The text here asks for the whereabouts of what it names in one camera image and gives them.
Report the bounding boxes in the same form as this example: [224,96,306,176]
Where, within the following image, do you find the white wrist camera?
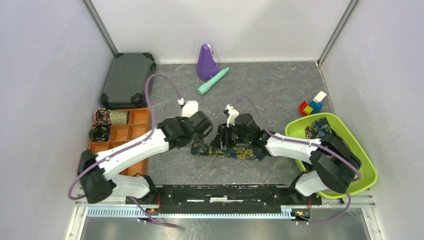
[177,98,199,118]
[223,104,240,128]

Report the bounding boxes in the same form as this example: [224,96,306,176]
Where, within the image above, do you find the rolled black patterned tie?
[88,124,111,143]

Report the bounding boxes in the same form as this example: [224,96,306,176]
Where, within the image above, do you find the teal cylindrical pen tool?
[197,67,230,95]

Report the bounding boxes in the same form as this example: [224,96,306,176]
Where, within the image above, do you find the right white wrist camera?
[223,104,240,128]

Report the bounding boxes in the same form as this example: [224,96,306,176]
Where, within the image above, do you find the colourful toy block stack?
[299,91,327,116]

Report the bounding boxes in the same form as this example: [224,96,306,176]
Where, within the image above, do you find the purple cable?
[230,95,362,226]
[67,73,185,228]

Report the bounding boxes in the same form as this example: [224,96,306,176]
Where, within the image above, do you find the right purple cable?
[230,95,362,226]

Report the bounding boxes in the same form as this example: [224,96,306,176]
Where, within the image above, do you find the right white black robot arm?
[212,113,362,204]

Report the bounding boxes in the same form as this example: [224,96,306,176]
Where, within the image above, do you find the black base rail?
[138,184,323,215]

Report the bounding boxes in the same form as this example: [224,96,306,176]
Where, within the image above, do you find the purple metronome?
[196,43,220,82]

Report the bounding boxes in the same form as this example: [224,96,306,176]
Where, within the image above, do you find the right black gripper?
[209,121,251,150]

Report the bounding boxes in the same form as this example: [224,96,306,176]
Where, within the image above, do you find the orange compartment tray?
[86,107,152,178]

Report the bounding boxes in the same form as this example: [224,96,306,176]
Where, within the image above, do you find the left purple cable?
[67,73,185,228]

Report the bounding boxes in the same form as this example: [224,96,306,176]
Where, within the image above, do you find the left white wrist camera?
[177,98,199,118]

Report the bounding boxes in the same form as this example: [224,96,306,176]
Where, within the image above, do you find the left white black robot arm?
[76,111,213,204]

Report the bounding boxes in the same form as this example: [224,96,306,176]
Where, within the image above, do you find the dark green hard case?
[99,52,157,110]

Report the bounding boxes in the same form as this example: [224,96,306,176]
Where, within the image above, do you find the blue yellow floral tie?
[190,142,266,161]

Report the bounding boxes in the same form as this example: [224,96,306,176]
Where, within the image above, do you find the rolled olive speckled tie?
[109,110,130,125]

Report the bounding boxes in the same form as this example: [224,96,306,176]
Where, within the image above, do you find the pile of patterned ties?
[304,117,336,139]

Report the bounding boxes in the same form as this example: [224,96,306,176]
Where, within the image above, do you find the rolled pink brown tie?
[94,108,112,126]

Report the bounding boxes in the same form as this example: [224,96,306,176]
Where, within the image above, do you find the lime green plastic bin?
[285,112,378,196]

